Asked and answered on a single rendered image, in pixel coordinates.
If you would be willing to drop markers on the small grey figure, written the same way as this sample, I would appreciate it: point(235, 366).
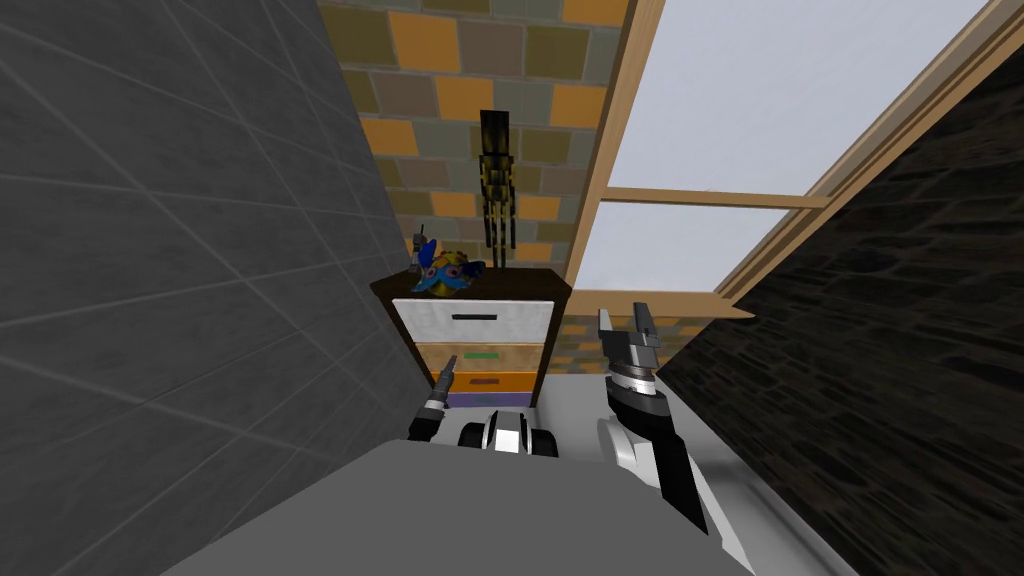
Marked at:
point(418, 244)

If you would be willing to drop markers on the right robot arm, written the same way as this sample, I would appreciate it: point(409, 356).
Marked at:
point(656, 448)

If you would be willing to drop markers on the dark brown drawer cabinet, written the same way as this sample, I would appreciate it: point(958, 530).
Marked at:
point(552, 292)

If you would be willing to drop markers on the tan drawer front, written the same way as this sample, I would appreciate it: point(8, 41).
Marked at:
point(520, 358)

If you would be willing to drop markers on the black and yellow tall ornament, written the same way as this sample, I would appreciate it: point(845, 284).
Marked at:
point(496, 184)

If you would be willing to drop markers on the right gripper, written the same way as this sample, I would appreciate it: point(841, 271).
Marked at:
point(630, 350)

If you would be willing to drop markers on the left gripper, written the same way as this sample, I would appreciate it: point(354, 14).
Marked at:
point(445, 380)

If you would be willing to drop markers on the wooden framed window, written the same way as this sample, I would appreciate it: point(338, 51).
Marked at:
point(720, 104)

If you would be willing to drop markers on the purple drawer front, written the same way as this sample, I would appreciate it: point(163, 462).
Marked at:
point(504, 399)

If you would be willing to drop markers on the blue and yellow toy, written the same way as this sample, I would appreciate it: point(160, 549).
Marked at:
point(448, 272)

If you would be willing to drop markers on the white drawer front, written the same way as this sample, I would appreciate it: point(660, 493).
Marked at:
point(512, 320)

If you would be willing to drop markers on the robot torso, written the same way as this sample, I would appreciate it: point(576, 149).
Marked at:
point(448, 520)

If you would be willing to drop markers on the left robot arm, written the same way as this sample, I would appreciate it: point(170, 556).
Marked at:
point(422, 426)

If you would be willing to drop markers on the orange drawer front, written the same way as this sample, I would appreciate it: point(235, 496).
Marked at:
point(512, 382)

